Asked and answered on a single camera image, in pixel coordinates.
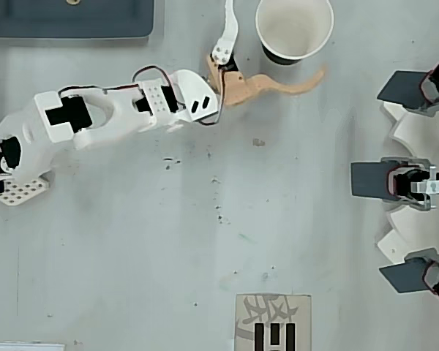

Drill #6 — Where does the white paper cup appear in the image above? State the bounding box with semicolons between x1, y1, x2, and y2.
255;0;334;67

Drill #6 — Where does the red black looped arm cable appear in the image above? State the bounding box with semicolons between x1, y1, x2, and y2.
132;64;180;97

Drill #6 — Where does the dark blue tray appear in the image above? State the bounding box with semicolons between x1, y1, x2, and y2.
0;0;155;39

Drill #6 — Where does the grey printed card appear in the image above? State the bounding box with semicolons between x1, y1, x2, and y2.
235;293;313;351

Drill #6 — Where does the white perforated base plate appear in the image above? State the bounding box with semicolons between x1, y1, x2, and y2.
0;171;55;208

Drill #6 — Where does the silver metal bracket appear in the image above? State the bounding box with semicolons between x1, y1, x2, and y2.
416;165;439;210

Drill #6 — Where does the white round stand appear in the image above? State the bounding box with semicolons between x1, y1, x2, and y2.
372;100;439;268

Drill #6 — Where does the dark grey paddle motor unit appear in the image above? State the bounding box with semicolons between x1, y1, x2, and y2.
378;247;439;305
350;156;439;212
375;61;439;117

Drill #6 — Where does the tan gripper with motor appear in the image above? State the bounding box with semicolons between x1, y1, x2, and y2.
206;0;329;108

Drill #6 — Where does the black gripper motor cable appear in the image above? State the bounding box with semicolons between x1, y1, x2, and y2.
195;72;228;127

